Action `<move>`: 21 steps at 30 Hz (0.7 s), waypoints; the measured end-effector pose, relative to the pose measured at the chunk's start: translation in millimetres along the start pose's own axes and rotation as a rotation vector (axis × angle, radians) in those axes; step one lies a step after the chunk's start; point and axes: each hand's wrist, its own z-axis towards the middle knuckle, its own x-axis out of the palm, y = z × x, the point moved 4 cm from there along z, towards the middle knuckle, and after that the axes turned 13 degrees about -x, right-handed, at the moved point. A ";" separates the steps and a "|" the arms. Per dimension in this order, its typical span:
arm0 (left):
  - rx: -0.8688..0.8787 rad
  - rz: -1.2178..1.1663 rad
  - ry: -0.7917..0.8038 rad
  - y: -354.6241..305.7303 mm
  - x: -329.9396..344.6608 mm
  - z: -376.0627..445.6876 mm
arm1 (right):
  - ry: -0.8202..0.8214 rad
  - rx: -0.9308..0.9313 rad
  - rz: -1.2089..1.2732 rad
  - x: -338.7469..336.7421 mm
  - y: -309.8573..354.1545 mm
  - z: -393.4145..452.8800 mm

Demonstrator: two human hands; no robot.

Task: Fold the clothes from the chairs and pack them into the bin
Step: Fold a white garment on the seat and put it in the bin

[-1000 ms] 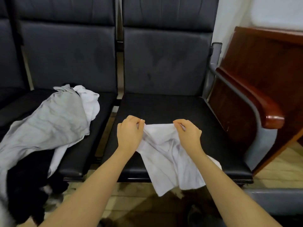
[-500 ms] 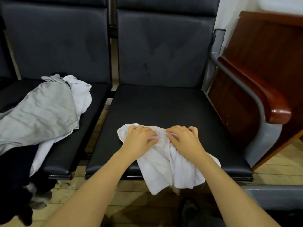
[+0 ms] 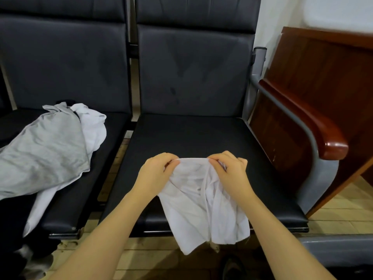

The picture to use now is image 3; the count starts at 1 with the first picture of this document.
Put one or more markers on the white t-shirt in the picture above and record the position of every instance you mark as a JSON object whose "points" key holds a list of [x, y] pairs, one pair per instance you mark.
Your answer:
{"points": [[201, 212]]}

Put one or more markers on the person's right hand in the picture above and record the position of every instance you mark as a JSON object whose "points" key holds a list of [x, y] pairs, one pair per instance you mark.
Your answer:
{"points": [[234, 176]]}

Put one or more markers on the person's right forearm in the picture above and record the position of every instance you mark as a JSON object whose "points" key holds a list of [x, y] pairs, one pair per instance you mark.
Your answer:
{"points": [[285, 245]]}

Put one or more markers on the black leather bench seat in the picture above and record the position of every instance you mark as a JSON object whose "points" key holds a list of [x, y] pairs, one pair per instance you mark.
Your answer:
{"points": [[192, 72], [64, 49]]}

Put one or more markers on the grey plastic storage bin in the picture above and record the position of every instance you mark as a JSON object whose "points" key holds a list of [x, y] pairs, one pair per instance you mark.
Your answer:
{"points": [[341, 249]]}

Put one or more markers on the white plastic tray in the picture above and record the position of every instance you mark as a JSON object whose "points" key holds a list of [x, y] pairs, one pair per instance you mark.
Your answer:
{"points": [[341, 13]]}

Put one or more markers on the person's black shoe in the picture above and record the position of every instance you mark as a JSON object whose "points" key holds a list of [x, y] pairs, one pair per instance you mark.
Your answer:
{"points": [[232, 270]]}

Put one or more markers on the pile of clothes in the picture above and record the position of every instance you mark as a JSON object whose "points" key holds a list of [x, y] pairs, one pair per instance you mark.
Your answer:
{"points": [[41, 154]]}

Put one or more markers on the brown wooden bench armrest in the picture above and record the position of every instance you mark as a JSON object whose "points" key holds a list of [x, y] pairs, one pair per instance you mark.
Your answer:
{"points": [[306, 116]]}

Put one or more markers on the brown wooden desk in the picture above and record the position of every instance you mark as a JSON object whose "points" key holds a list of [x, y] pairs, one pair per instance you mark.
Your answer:
{"points": [[320, 72]]}

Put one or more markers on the person's left hand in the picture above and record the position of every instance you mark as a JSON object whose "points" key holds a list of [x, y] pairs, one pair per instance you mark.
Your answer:
{"points": [[152, 175]]}

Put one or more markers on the person's left forearm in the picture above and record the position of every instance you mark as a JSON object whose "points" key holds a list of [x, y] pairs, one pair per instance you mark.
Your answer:
{"points": [[99, 242]]}

